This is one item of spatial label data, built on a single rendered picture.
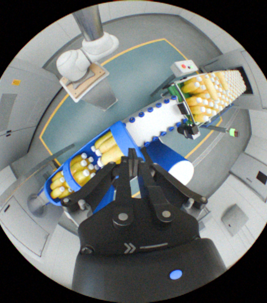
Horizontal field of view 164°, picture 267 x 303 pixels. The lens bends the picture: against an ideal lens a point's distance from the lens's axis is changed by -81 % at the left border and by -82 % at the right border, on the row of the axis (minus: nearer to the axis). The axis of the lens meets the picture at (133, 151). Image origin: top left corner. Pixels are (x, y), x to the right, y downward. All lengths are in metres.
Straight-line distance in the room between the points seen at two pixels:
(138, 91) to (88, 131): 1.10
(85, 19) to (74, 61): 0.27
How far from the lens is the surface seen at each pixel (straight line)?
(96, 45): 0.60
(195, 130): 0.86
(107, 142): 0.54
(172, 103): 0.83
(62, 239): 5.06
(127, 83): 1.79
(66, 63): 0.61
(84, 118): 1.81
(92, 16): 0.51
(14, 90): 1.66
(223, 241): 3.41
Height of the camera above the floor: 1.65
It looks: 72 degrees down
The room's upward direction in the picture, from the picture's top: 167 degrees clockwise
